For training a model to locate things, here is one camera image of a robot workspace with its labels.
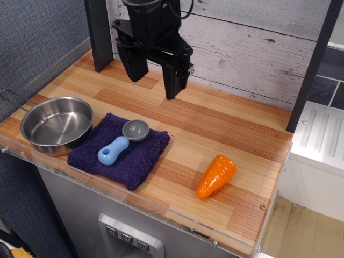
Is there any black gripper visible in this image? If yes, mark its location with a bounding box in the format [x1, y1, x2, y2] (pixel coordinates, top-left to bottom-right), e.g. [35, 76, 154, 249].
[112, 1, 193, 100]

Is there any metal pot with wire handle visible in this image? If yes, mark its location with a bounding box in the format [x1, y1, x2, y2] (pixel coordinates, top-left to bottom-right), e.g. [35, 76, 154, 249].
[1, 90, 94, 156]

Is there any purple towel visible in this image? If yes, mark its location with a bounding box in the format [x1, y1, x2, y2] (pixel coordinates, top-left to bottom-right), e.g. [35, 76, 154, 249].
[67, 113, 170, 191]

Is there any blue grey toy scoop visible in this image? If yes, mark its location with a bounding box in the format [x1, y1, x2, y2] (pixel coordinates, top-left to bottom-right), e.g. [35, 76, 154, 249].
[97, 119, 150, 166]

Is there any orange plastic carrot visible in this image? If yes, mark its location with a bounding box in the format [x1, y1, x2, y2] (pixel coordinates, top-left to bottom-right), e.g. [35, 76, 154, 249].
[196, 155, 237, 199]

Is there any clear acrylic front guard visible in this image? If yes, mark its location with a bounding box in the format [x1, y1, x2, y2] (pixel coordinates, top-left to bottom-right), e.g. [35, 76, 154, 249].
[1, 137, 262, 257]

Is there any silver dispenser button panel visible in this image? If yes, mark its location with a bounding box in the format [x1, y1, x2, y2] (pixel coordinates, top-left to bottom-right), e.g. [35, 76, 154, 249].
[98, 213, 165, 257]

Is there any white ridged appliance top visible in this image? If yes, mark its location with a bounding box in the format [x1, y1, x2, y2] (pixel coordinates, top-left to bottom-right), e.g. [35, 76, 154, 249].
[291, 101, 343, 169]

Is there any yellow object at corner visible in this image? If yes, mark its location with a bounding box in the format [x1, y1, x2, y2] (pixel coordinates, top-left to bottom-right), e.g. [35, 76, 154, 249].
[10, 248, 33, 258]

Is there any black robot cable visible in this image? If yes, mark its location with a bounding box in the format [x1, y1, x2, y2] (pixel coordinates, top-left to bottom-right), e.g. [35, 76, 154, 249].
[163, 0, 195, 20]

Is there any left dark grey post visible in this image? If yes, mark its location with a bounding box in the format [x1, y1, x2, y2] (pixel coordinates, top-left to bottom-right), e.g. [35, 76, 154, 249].
[84, 0, 113, 72]

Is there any dark grey post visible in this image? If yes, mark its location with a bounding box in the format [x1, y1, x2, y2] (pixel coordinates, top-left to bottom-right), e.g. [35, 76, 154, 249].
[84, 0, 113, 72]
[286, 0, 343, 133]

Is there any right dark grey post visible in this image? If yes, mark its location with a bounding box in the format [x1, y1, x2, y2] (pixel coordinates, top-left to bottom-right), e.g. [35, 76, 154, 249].
[286, 0, 343, 133]

